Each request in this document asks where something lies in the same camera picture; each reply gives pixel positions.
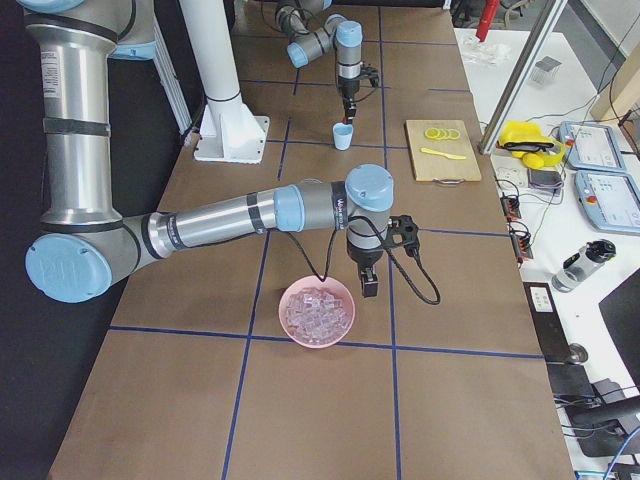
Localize teach pendant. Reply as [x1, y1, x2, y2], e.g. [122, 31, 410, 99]
[558, 121, 627, 172]
[574, 170, 640, 235]

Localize grey pouch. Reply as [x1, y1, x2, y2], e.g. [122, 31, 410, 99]
[527, 169, 564, 191]

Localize yellow cloth bag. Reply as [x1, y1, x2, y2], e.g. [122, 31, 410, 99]
[498, 120, 566, 170]

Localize crumpled plastic bags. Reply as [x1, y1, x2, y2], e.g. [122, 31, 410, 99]
[458, 35, 511, 67]

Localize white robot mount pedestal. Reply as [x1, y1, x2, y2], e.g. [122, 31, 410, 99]
[180, 0, 270, 164]

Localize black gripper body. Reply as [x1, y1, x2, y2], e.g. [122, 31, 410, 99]
[337, 76, 360, 102]
[347, 244, 384, 281]

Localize upper teach pendant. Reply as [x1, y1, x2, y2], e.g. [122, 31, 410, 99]
[558, 121, 627, 172]

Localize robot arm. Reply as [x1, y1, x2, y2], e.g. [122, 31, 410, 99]
[16, 1, 398, 303]
[275, 1, 364, 124]

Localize black monitor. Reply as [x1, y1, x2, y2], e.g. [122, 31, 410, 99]
[599, 270, 640, 385]

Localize black braided cable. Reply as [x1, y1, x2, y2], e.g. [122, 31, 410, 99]
[288, 219, 442, 306]

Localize clear ice cubes pile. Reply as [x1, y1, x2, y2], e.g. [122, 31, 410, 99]
[283, 288, 352, 348]

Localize red object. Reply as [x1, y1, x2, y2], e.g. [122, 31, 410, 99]
[475, 0, 500, 42]

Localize white power strip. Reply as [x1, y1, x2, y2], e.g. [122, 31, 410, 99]
[495, 167, 528, 188]

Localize pink bowl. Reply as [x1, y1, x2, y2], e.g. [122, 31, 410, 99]
[278, 276, 355, 349]

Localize bamboo cutting board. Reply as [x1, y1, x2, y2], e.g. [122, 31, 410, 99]
[405, 120, 482, 184]

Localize yellow plastic knife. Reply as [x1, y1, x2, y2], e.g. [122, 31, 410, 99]
[420, 147, 467, 161]

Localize lower teach pendant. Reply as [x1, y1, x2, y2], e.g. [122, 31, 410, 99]
[574, 170, 640, 235]

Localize aluminium frame post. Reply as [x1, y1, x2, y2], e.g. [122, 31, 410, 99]
[478, 0, 568, 155]

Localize light blue cup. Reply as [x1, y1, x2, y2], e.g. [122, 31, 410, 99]
[332, 122, 354, 151]

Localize front lemon slice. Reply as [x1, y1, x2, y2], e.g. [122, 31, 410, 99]
[424, 128, 439, 140]

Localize orange adapter board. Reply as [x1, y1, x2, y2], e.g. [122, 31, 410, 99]
[500, 195, 521, 221]
[509, 225, 534, 264]

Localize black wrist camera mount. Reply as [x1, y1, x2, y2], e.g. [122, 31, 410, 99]
[387, 215, 420, 259]

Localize clear water bottle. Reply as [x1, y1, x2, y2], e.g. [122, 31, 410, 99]
[551, 239, 616, 293]

